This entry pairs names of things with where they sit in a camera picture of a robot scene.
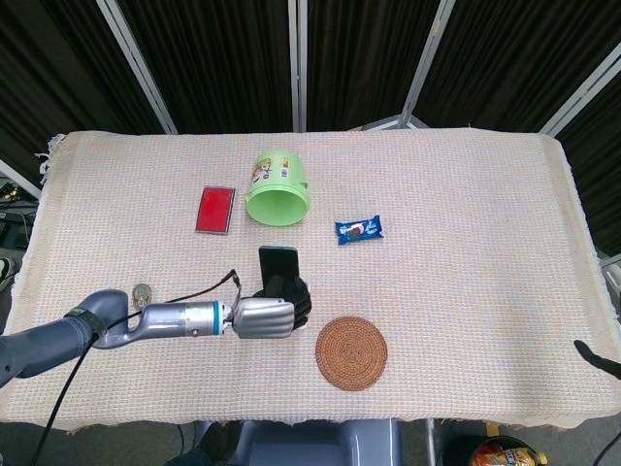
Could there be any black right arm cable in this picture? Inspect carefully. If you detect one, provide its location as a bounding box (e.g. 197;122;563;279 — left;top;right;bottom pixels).
592;426;621;466

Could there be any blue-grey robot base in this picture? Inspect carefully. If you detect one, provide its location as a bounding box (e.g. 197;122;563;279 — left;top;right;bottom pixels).
240;417;405;466

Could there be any red rectangular case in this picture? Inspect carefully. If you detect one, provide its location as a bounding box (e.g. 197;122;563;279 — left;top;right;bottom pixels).
194;185;237;237

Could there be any black rounded object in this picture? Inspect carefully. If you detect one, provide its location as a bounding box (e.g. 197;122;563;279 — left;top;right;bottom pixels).
167;419;245;466

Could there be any green plastic bucket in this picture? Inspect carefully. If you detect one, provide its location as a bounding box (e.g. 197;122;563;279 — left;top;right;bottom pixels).
244;150;311;228

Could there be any black smartphone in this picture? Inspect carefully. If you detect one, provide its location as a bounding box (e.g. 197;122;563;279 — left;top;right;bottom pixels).
257;245;299;293

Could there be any black pleated screen panel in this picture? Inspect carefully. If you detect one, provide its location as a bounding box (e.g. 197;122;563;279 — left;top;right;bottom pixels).
0;0;167;195
410;0;621;133
557;82;621;256
115;0;298;135
307;0;443;132

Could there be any blue cookie packet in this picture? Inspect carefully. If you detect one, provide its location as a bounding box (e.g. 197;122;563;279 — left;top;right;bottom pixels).
334;214;385;247

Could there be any grey metal frame foot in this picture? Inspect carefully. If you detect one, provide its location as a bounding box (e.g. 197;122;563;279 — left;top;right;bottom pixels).
599;253;621;293

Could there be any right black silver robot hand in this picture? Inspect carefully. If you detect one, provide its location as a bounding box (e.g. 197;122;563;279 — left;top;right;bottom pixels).
573;339;621;379

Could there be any beige woven tablecloth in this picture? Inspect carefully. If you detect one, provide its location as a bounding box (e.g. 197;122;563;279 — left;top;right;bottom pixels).
0;126;621;436

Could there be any round brown woven coaster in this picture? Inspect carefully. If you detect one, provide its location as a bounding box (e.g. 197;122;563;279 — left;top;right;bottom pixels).
314;316;389;390

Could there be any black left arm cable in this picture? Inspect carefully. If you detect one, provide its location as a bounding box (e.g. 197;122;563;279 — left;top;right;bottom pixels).
45;269;243;432

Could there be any white black shoe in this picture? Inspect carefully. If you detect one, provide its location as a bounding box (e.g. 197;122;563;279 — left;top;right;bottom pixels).
0;256;18;293

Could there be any black round bin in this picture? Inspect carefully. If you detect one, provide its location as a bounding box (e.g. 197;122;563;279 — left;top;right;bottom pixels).
443;433;550;466

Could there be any grey screen frame post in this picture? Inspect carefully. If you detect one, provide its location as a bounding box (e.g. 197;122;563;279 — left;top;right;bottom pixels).
287;0;310;132
95;0;179;135
363;0;458;132
0;157;43;199
537;47;621;137

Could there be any orange snack bag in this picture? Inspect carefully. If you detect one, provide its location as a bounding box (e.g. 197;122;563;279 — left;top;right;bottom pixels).
473;442;548;466

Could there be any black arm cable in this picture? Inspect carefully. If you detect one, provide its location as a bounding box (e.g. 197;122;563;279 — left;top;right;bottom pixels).
592;426;621;466
45;269;243;432

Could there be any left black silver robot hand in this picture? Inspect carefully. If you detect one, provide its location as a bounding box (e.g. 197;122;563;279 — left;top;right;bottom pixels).
231;274;312;341

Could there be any correction tape dispenser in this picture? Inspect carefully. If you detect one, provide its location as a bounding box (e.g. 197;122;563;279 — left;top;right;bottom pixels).
131;283;154;311

